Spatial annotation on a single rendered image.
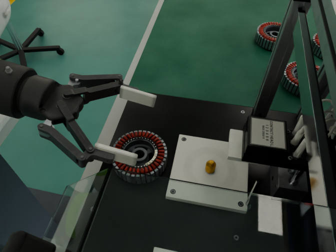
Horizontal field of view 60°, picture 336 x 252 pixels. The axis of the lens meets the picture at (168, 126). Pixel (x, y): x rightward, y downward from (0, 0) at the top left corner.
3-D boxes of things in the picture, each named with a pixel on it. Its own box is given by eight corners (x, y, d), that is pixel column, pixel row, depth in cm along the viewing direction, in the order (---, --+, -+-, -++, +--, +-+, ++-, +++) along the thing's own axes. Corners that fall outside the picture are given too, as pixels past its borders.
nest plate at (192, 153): (165, 199, 55) (165, 196, 54) (179, 137, 64) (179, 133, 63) (245, 214, 53) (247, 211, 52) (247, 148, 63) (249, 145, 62)
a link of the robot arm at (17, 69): (-31, 80, 44) (3, 44, 49) (-9, 126, 53) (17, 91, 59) (9, 92, 44) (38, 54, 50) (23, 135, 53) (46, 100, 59)
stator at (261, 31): (252, 48, 88) (255, 38, 85) (256, 28, 95) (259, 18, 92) (291, 55, 86) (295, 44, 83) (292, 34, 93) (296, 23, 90)
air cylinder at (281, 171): (270, 200, 55) (278, 186, 51) (269, 166, 60) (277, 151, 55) (297, 205, 54) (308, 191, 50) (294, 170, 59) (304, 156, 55)
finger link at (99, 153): (84, 145, 46) (76, 160, 45) (114, 153, 47) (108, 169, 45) (84, 149, 48) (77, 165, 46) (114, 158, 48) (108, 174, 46)
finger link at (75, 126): (63, 98, 50) (55, 101, 49) (95, 147, 45) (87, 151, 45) (65, 113, 53) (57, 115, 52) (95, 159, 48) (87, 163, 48)
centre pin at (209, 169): (204, 172, 57) (205, 165, 55) (205, 164, 59) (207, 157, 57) (214, 174, 57) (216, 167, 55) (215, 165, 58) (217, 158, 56)
